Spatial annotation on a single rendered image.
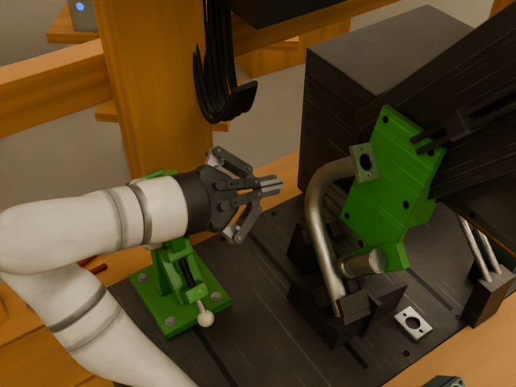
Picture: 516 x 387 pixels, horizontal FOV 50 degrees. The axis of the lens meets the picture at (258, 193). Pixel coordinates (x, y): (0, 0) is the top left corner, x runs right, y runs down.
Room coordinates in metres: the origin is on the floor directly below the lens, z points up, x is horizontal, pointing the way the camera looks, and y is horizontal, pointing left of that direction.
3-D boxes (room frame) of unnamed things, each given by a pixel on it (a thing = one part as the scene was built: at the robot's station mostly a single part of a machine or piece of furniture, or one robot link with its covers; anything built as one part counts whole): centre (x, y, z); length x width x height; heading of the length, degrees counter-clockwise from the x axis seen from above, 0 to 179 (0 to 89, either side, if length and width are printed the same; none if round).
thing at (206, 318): (0.52, 0.09, 0.96); 0.06 x 0.03 x 0.06; 34
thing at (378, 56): (0.88, -0.26, 1.07); 0.30 x 0.18 x 0.34; 124
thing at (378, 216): (0.61, -0.22, 1.17); 0.13 x 0.12 x 0.20; 124
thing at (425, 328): (0.53, -0.27, 0.90); 0.06 x 0.04 x 0.01; 33
